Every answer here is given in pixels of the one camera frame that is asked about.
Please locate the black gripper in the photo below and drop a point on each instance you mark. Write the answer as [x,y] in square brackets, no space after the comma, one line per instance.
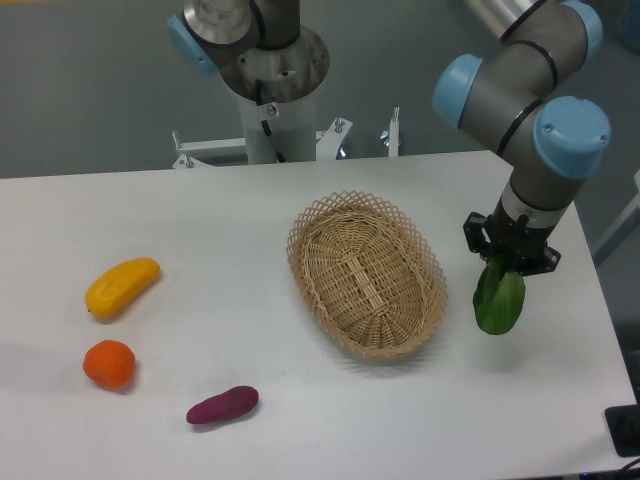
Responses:
[500,234]

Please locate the yellow mango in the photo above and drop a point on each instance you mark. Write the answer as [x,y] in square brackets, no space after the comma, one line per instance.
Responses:
[112,292]

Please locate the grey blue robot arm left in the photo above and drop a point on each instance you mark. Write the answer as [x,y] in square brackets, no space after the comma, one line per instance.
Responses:
[275,67]

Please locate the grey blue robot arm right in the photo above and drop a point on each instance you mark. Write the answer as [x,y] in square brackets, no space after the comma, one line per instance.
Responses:
[552,144]

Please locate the black device at table edge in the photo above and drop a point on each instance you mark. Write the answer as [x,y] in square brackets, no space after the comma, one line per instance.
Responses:
[623,425]

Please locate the green leafy vegetable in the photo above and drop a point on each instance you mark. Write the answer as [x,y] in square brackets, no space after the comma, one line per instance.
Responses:
[499,297]

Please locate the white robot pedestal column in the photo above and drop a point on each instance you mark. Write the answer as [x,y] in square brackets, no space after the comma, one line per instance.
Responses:
[279,132]

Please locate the orange fruit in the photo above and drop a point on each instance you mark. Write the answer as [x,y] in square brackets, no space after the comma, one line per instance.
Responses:
[110,364]

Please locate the white metal frame bracket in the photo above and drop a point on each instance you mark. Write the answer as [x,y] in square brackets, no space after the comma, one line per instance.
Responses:
[325,146]

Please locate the woven wicker basket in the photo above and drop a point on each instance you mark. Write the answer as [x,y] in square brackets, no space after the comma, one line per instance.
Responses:
[367,275]

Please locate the purple sweet potato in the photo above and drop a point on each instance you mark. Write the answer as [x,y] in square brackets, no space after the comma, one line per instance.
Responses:
[229,405]

